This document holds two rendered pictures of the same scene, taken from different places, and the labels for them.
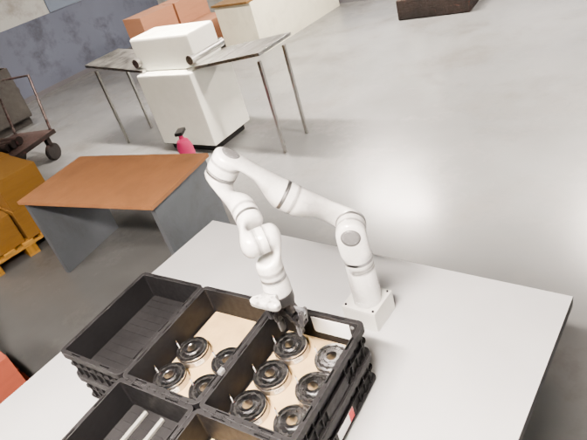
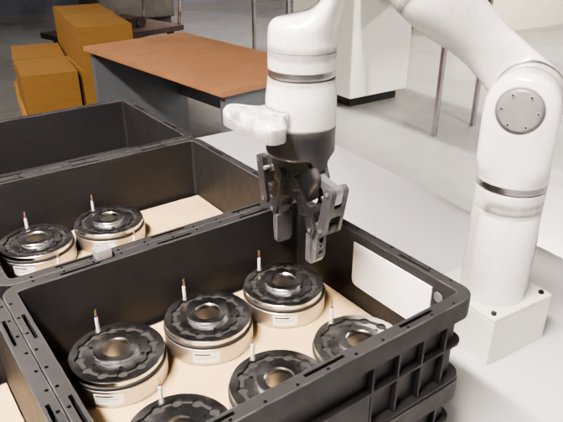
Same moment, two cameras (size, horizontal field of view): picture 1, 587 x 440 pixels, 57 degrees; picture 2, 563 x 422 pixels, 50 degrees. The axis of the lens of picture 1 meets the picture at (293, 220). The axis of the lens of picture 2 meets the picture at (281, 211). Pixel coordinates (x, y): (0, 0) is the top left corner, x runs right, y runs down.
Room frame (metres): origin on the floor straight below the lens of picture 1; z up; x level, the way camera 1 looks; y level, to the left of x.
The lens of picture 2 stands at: (0.52, -0.03, 1.28)
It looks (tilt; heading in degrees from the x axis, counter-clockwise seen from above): 26 degrees down; 14
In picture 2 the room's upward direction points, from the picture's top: straight up
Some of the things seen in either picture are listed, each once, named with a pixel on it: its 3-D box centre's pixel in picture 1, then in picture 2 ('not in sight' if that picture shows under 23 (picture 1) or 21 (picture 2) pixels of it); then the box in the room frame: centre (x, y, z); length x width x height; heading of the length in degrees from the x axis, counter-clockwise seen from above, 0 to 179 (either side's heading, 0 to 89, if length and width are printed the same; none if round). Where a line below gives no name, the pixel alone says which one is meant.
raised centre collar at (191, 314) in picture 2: (270, 373); (208, 313); (1.06, 0.19, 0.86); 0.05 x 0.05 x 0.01
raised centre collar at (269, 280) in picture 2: (289, 344); (283, 281); (1.15, 0.12, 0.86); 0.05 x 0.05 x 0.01
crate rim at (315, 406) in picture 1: (285, 365); (238, 301); (1.02, 0.14, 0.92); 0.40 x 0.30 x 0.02; 140
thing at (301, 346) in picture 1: (290, 345); (283, 285); (1.15, 0.12, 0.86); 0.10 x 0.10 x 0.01
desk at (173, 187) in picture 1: (130, 217); (201, 119); (3.33, 1.07, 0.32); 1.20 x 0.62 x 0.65; 56
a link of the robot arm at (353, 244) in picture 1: (353, 240); (520, 132); (1.33, -0.16, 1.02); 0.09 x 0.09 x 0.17; 74
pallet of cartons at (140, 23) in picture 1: (183, 31); not in sight; (8.64, 0.76, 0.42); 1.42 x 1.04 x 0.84; 136
